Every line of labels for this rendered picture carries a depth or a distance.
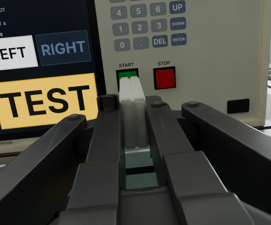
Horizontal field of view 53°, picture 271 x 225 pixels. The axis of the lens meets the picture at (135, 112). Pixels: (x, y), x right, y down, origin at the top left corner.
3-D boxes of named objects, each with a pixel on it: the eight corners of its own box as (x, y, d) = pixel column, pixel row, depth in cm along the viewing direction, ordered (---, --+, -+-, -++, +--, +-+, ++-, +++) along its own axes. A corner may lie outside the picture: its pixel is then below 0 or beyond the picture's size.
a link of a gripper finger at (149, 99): (149, 121, 14) (207, 115, 14) (141, 96, 18) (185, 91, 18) (151, 148, 14) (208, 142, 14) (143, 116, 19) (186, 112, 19)
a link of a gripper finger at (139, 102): (132, 100, 15) (146, 98, 15) (129, 76, 22) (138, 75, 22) (137, 149, 16) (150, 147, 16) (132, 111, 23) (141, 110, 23)
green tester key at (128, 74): (137, 89, 28) (136, 71, 27) (120, 90, 28) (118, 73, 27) (137, 86, 29) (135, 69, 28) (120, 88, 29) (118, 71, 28)
